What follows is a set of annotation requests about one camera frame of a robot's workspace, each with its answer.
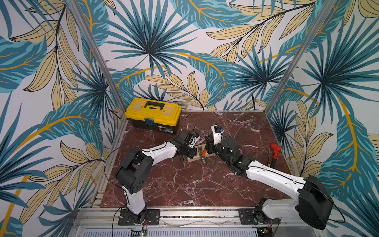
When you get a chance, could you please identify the orange black claw hammer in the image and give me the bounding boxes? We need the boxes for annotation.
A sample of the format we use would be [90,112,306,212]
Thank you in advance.
[198,146,207,164]

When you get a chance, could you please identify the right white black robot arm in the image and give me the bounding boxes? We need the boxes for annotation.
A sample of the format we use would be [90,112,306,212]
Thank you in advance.
[205,135,334,230]

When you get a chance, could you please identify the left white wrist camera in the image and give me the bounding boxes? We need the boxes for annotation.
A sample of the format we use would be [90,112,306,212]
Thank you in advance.
[185,130,200,148]

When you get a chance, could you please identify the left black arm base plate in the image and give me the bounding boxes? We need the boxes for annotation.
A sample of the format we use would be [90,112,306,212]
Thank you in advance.
[118,209,160,226]

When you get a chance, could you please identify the light wooden board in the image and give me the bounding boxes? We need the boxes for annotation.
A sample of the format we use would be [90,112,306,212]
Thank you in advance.
[187,144,215,162]

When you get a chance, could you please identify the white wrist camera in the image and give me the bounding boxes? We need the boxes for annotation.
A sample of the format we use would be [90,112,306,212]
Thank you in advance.
[211,125,224,146]
[185,130,200,148]

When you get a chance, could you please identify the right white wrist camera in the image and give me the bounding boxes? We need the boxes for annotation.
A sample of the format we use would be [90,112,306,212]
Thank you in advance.
[211,125,224,146]

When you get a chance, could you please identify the red pipe wrench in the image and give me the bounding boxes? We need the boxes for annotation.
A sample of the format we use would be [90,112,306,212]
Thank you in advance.
[270,144,281,168]

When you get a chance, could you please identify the yellow black plastic toolbox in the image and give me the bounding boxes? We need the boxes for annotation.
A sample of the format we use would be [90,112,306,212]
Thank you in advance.
[125,98,182,134]

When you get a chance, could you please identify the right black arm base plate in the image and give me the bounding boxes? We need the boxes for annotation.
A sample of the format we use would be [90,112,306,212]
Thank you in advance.
[238,208,280,226]

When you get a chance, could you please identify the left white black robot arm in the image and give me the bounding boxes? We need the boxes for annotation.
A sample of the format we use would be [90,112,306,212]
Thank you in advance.
[115,130,199,224]

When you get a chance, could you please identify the aluminium front frame rail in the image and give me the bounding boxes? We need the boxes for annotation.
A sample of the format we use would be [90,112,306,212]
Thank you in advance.
[73,207,309,229]

